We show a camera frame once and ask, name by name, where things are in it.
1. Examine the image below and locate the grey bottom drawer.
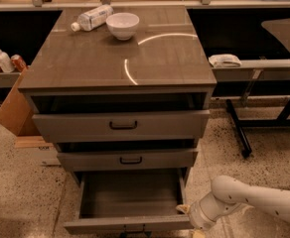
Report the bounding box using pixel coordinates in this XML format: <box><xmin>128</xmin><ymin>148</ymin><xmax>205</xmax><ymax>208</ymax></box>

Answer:
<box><xmin>64</xmin><ymin>169</ymin><xmax>192</xmax><ymax>234</ymax></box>

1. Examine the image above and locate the grey drawer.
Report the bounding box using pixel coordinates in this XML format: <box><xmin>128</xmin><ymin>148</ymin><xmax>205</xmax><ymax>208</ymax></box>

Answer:
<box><xmin>33</xmin><ymin>110</ymin><xmax>210</xmax><ymax>143</ymax></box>
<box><xmin>64</xmin><ymin>169</ymin><xmax>192</xmax><ymax>234</ymax></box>
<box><xmin>57</xmin><ymin>149</ymin><xmax>198</xmax><ymax>172</ymax></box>

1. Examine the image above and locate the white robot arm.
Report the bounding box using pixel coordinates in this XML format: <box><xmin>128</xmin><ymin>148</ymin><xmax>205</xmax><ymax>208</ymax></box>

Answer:
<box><xmin>176</xmin><ymin>176</ymin><xmax>290</xmax><ymax>238</ymax></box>

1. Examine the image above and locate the grey top drawer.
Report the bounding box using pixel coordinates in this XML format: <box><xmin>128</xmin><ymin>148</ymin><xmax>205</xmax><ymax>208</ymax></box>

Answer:
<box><xmin>33</xmin><ymin>110</ymin><xmax>210</xmax><ymax>143</ymax></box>

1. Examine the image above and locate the grey drawer cabinet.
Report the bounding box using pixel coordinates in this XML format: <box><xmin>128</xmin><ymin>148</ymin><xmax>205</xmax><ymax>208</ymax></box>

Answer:
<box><xmin>17</xmin><ymin>5</ymin><xmax>218</xmax><ymax>187</ymax></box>

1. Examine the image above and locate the grey middle drawer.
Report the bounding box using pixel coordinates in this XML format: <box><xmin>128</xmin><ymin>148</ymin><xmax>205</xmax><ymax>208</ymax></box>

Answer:
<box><xmin>57</xmin><ymin>149</ymin><xmax>198</xmax><ymax>172</ymax></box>

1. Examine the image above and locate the folded white cloth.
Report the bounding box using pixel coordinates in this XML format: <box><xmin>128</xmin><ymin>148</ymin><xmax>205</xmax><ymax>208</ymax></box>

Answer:
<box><xmin>209</xmin><ymin>54</ymin><xmax>241</xmax><ymax>67</ymax></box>

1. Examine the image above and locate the white flat box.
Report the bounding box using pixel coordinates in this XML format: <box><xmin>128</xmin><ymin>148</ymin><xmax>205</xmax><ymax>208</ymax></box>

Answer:
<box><xmin>15</xmin><ymin>136</ymin><xmax>60</xmax><ymax>166</ymax></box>

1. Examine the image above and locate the white ceramic bowl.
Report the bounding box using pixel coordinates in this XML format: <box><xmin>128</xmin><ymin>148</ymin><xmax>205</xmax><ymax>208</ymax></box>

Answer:
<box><xmin>106</xmin><ymin>13</ymin><xmax>140</xmax><ymax>41</ymax></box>

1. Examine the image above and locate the brown cardboard box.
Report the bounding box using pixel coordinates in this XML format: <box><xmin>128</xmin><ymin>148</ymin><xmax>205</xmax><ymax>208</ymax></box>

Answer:
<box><xmin>0</xmin><ymin>71</ymin><xmax>40</xmax><ymax>137</ymax></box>

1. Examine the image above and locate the clear plastic water bottle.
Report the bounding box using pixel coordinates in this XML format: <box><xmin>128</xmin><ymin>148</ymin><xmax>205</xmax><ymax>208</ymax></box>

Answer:
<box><xmin>71</xmin><ymin>5</ymin><xmax>113</xmax><ymax>32</ymax></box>

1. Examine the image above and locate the red soda can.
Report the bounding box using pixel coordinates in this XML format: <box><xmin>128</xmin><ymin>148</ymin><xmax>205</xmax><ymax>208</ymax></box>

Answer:
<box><xmin>11</xmin><ymin>55</ymin><xmax>28</xmax><ymax>71</ymax></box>

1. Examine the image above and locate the white pump bottle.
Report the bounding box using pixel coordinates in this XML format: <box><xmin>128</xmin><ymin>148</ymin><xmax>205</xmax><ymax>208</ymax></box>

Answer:
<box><xmin>0</xmin><ymin>49</ymin><xmax>15</xmax><ymax>73</ymax></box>

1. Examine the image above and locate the black table leg frame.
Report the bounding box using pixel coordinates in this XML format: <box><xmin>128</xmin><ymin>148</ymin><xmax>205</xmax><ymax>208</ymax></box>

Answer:
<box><xmin>225</xmin><ymin>99</ymin><xmax>290</xmax><ymax>159</ymax></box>

